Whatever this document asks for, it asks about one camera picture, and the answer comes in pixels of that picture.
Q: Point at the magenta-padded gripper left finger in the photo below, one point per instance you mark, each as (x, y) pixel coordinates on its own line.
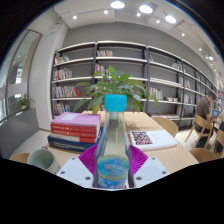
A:
(75, 170)

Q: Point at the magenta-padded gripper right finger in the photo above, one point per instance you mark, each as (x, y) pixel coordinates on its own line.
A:
(150, 169)

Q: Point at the clear bottle with blue cap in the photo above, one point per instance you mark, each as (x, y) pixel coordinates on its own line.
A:
(113, 160)

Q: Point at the dark blue book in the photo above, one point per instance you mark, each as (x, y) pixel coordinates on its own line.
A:
(71, 145)

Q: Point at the white book with red print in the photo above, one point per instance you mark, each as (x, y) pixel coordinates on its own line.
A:
(153, 140)

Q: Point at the grey patterned ceramic cup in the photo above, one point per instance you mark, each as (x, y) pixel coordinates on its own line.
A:
(43, 160)

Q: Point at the pink book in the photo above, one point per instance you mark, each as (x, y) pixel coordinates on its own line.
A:
(75, 119)

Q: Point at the person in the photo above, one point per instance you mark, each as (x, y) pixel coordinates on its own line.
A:
(202, 108)

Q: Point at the small green window plant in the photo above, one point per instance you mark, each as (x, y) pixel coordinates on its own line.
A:
(24, 102)

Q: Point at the green potted plant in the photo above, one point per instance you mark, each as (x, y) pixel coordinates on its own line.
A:
(113, 85)

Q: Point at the grey shelf unit with books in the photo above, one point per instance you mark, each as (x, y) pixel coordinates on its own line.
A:
(80, 63)

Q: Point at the group of ceiling lights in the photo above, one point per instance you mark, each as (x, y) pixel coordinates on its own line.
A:
(145, 9)

